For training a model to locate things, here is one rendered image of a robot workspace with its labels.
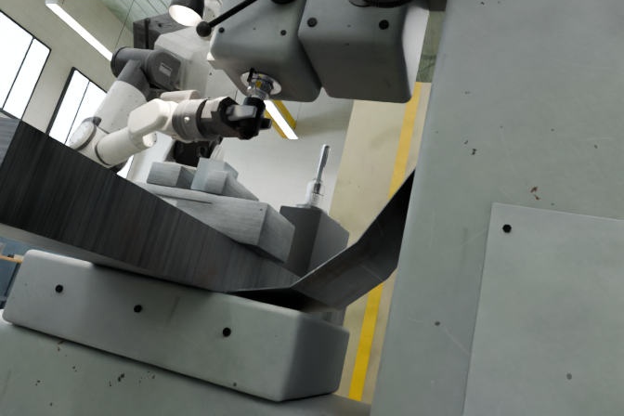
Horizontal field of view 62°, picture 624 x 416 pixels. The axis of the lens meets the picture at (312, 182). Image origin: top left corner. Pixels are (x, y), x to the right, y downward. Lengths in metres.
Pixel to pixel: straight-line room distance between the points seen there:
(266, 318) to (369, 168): 2.12
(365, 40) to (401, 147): 1.93
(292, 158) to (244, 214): 10.42
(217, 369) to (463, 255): 0.36
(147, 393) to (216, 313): 0.15
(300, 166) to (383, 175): 8.37
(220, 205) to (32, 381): 0.39
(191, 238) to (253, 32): 0.47
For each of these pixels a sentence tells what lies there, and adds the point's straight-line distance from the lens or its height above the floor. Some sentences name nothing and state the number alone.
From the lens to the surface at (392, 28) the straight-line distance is 0.92.
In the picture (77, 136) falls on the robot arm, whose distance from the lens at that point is 1.36.
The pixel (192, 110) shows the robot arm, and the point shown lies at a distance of 1.10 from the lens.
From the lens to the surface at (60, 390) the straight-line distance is 0.91.
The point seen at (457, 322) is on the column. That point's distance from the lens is 0.63.
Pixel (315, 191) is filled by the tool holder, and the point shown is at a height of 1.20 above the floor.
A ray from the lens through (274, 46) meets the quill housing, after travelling 0.98.
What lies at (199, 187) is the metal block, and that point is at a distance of 0.92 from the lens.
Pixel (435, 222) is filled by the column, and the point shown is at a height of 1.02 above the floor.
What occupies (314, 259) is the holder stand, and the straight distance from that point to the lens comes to 1.28.
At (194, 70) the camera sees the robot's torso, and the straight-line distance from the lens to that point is 1.54.
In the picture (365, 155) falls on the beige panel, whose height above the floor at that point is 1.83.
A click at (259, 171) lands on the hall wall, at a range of 11.38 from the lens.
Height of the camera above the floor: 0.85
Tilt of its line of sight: 16 degrees up
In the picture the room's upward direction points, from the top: 14 degrees clockwise
